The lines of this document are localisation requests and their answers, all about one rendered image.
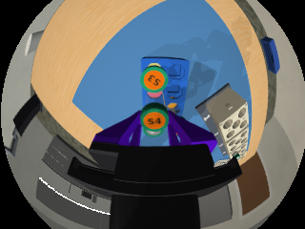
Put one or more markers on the beige block with round holes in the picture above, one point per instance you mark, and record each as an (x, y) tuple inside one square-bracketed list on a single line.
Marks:
[(242, 155)]

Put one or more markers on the white tube rack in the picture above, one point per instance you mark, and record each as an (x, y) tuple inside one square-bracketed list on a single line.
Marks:
[(219, 162)]

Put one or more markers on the green-capped sample tube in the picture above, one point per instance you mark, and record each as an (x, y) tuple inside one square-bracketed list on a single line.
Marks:
[(175, 108), (153, 134)]

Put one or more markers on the beige bucket adapter with round holes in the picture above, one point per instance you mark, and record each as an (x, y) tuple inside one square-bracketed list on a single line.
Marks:
[(237, 140), (227, 106), (240, 149)]

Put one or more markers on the green-capped conical centrifuge tube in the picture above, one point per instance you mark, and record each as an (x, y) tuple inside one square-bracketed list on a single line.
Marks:
[(236, 154)]

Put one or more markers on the blue tube rack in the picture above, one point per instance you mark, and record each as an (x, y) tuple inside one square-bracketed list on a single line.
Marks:
[(177, 82)]

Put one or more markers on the clear centrifuge tube with green cap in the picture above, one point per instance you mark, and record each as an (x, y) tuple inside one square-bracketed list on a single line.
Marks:
[(154, 115)]

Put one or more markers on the blue bench mat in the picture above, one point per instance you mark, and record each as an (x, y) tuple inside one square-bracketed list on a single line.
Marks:
[(110, 90)]

